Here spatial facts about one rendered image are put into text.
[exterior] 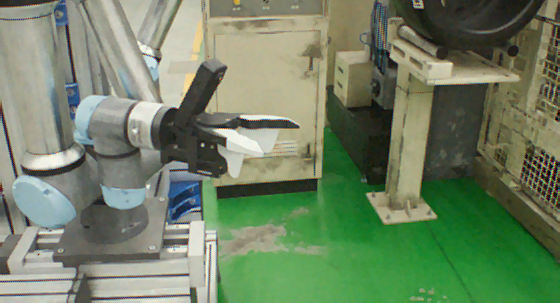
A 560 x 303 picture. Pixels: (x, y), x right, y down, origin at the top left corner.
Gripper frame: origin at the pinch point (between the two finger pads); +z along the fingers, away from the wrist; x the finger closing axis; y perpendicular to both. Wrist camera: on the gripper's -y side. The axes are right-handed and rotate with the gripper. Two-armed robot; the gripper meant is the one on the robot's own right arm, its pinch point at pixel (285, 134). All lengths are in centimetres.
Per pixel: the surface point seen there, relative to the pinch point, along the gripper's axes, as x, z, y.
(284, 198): -162, -52, 85
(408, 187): -167, 7, 70
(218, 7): -141, -81, -8
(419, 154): -166, 10, 53
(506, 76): -135, 39, 8
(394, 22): -146, -6, -7
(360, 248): -134, -7, 89
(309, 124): -165, -43, 46
